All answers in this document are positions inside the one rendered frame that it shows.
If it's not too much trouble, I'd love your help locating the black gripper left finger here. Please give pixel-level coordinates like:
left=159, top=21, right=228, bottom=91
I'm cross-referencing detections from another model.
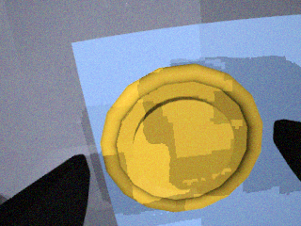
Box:
left=0, top=153, right=90, bottom=226

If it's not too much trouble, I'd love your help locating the light blue flat mat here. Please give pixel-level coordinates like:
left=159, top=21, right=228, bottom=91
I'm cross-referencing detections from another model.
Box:
left=71, top=14, right=301, bottom=226

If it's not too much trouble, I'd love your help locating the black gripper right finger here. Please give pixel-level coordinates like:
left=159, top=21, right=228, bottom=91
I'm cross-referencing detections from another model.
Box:
left=272, top=120, right=301, bottom=182

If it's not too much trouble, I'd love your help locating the yellow plate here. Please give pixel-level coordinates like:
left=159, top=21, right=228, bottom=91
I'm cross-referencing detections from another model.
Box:
left=101, top=64, right=262, bottom=212

